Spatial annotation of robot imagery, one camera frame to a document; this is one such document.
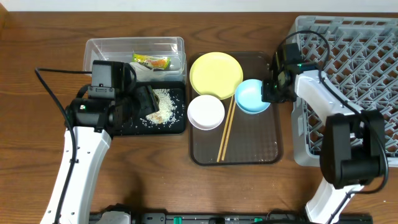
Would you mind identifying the black rail at table edge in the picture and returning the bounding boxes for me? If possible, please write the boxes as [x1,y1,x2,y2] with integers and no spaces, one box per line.
[88,203,374,224]

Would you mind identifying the pink bowl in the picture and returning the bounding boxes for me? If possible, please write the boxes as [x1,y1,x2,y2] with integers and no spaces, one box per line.
[187,95,225,131]

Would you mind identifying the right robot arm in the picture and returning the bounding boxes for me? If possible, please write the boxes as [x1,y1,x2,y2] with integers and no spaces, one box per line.
[262,59,389,223]

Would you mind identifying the black tray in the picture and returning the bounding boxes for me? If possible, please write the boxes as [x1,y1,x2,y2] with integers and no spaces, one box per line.
[114,81,187,136]

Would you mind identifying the yellow plate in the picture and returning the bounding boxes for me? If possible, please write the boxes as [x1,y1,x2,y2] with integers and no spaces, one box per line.
[189,52,243,100]

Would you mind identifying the light blue bowl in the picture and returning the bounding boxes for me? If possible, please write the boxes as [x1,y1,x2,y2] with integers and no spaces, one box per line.
[234,79,271,114]

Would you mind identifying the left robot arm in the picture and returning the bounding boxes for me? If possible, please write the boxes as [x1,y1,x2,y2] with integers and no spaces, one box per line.
[41,83,159,223]

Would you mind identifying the grey dishwasher rack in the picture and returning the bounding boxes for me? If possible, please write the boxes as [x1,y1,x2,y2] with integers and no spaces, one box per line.
[290,16,397,167]

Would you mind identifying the right wooden chopstick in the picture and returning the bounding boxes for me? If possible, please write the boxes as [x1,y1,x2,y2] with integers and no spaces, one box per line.
[220,99,236,161]

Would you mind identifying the clear plastic bin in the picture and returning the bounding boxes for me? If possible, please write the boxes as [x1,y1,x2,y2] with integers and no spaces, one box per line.
[83,37,187,83]

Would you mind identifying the rice leftovers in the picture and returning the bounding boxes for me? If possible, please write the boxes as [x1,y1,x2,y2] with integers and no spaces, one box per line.
[140,89,181,128]

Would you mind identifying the green yellow snack wrapper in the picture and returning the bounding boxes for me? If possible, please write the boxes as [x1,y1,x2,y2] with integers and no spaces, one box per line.
[132,54,170,70]

